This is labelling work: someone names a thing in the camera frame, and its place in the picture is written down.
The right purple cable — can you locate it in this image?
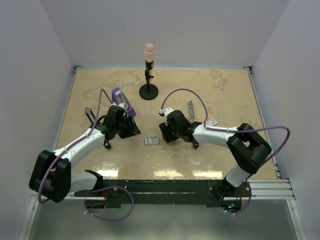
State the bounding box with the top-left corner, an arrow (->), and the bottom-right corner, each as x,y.
159,88 -> 291,216

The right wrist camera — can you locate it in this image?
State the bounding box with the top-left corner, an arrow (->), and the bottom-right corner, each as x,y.
158,107 -> 174,117

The purple metronome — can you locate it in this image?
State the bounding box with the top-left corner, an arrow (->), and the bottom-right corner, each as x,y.
111,87 -> 136,117

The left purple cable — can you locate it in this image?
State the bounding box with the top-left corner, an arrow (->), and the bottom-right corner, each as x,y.
37,88 -> 118,204

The grey black stapler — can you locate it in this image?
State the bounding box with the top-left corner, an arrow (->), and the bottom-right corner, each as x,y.
187,100 -> 195,124

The purple cable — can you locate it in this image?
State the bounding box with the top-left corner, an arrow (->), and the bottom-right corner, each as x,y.
159,88 -> 291,216
37,88 -> 118,204

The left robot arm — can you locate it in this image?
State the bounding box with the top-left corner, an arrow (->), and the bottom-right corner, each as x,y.
28,105 -> 141,203

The microphone on black stand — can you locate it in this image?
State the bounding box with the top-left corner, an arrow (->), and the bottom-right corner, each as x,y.
139,43 -> 159,101

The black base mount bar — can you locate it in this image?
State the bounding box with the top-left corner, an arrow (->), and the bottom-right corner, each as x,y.
75,179 -> 252,210

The staple box sleeve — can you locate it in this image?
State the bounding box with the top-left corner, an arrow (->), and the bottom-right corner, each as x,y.
205,118 -> 218,127

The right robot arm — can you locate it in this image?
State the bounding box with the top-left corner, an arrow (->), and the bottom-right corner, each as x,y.
159,107 -> 272,197

